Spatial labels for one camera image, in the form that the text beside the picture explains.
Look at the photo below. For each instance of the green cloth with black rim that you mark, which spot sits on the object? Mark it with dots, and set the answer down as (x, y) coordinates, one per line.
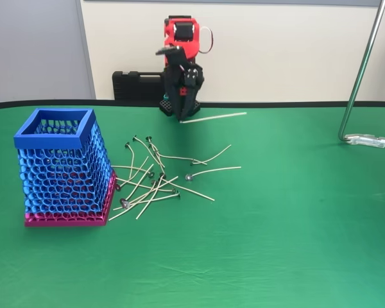
(244, 240)

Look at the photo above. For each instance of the black plastic tool case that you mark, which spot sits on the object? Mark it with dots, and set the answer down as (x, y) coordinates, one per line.
(128, 86)

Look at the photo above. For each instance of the chrome stand pole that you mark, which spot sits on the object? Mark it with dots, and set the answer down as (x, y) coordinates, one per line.
(360, 73)

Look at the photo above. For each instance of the pile of candle wicks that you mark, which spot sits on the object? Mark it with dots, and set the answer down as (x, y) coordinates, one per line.
(118, 214)

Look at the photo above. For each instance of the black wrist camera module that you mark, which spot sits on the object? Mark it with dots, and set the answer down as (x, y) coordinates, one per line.
(167, 50)

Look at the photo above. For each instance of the candle wick with metal tab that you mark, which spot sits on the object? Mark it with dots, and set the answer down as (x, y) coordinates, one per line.
(138, 167)
(135, 138)
(151, 174)
(188, 176)
(127, 145)
(154, 183)
(179, 194)
(141, 212)
(174, 191)
(199, 194)
(124, 203)
(148, 138)
(211, 117)
(224, 149)

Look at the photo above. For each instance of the blue and pink mesh basket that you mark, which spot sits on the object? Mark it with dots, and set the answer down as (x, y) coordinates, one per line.
(61, 179)

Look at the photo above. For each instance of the silver metal clamp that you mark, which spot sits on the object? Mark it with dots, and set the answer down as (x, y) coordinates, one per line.
(365, 140)

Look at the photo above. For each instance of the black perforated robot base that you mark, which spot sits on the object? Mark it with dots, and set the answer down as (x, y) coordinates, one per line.
(164, 107)

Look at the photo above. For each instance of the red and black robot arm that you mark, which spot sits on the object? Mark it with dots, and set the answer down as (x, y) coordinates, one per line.
(181, 37)

